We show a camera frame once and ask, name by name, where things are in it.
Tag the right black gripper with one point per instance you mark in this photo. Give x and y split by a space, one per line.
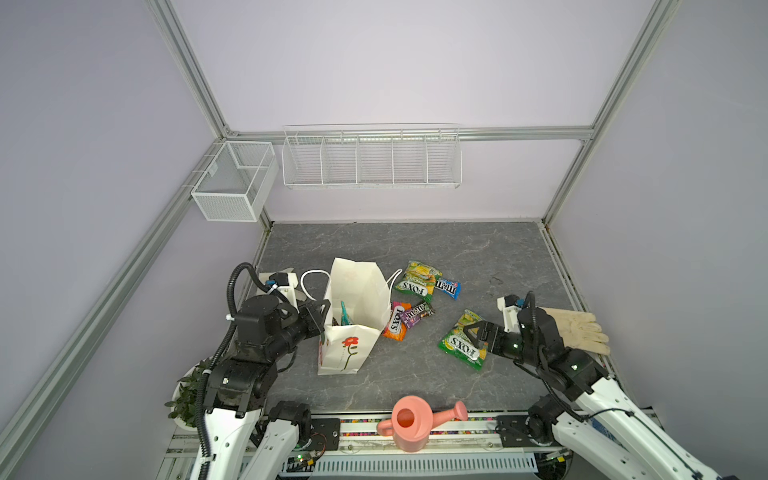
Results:
486 328

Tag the blue M&M's packet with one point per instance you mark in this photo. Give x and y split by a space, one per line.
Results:
450 287

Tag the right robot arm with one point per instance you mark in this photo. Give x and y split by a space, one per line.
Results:
585 410

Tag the small potted plant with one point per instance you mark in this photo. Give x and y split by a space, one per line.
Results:
182 405

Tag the white vented rail cover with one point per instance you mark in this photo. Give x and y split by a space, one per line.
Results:
414 465

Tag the teal snack pack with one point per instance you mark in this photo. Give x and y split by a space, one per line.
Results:
346 319

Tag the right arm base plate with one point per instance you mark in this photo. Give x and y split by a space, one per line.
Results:
516 431

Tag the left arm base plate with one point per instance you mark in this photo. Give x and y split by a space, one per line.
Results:
321 434

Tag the green Fox's spring tea bag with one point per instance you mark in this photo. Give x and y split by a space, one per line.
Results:
457 344

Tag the white paper gift bag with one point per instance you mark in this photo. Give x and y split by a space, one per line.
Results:
367 293

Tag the pink watering can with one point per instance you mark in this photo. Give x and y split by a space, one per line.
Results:
412 420

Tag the beige work glove right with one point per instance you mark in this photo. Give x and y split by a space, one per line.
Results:
580 330

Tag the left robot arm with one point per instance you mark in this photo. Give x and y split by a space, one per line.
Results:
238 436

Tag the green Fox's candy bag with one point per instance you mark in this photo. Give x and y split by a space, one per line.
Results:
419 279

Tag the white mesh box basket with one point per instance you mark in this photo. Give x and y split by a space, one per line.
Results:
236 183

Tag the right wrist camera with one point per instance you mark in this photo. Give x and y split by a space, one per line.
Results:
510 306

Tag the brown M&M's packet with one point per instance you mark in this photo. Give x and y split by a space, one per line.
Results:
414 315

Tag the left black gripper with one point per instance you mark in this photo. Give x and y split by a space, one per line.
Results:
315 321

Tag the white wire shelf basket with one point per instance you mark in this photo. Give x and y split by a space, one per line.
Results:
389 155

